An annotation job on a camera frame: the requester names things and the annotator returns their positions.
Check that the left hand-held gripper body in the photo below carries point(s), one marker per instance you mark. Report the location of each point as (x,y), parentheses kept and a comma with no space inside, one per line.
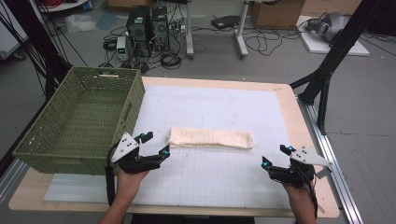
(124,146)

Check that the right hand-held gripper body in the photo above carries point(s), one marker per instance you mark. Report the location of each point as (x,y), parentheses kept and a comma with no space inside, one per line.
(303,168)

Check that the green plastic woven basket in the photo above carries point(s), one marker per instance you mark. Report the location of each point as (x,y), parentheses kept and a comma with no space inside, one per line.
(84,121)

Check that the cream towel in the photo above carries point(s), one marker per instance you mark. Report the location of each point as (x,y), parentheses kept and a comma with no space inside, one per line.
(210,137)

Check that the person's right hand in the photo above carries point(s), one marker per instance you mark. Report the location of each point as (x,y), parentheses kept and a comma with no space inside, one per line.
(299,194)

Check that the person's left hand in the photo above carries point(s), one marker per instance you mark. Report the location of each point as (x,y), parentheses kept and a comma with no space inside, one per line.
(130,184)

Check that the white grid mat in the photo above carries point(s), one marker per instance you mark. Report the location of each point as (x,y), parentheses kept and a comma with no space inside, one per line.
(211,105)

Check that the person's dark clothing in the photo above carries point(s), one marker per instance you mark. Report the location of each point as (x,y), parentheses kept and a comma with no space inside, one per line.
(193,219)

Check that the grey bench power supply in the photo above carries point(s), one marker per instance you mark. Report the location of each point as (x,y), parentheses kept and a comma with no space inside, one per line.
(122,48)

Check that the black tripod stand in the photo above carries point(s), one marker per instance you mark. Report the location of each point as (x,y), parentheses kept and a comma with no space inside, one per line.
(334,56)

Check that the black computer tower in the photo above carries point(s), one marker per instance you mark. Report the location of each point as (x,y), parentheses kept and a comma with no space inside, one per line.
(139,29)
(160,28)

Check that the white floor board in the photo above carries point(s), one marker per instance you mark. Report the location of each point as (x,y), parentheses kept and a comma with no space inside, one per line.
(336,48)

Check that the white power strip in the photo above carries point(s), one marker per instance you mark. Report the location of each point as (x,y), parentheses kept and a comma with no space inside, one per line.
(177,28)

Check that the grey rounded device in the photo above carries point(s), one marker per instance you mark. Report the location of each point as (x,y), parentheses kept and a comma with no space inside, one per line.
(328,26)

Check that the clear plastic sheet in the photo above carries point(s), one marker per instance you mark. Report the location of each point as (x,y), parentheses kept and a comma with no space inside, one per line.
(80,23)

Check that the brown cardboard box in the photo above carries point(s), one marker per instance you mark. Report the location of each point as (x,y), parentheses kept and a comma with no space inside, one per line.
(275,14)

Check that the flat black box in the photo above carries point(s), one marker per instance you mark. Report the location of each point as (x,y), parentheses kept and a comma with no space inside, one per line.
(224,22)

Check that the aluminium rail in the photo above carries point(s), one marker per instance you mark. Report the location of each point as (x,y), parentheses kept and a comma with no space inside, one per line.
(9,179)
(334,165)

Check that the white desk frame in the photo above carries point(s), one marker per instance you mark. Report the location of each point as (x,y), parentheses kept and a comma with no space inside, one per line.
(241,34)

